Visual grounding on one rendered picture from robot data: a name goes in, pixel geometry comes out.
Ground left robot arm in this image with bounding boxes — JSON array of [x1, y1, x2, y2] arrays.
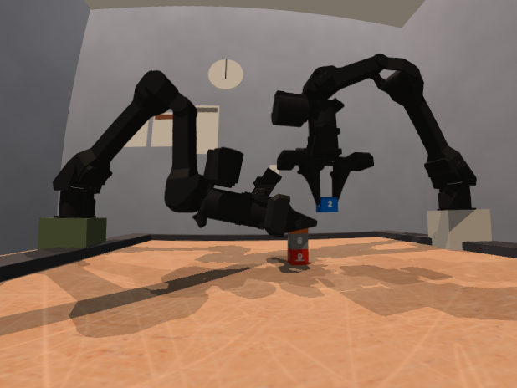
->
[[53, 70, 282, 228]]

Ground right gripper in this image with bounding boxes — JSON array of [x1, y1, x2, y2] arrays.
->
[[277, 123, 374, 205]]

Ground blue block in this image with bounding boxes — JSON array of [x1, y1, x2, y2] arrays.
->
[[316, 197, 338, 212]]

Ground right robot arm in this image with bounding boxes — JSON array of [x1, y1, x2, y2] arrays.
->
[[271, 54, 477, 211]]

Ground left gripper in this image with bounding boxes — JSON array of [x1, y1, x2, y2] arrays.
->
[[230, 192, 317, 237]]

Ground red block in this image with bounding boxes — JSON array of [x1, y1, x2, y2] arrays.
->
[[288, 248, 309, 265]]

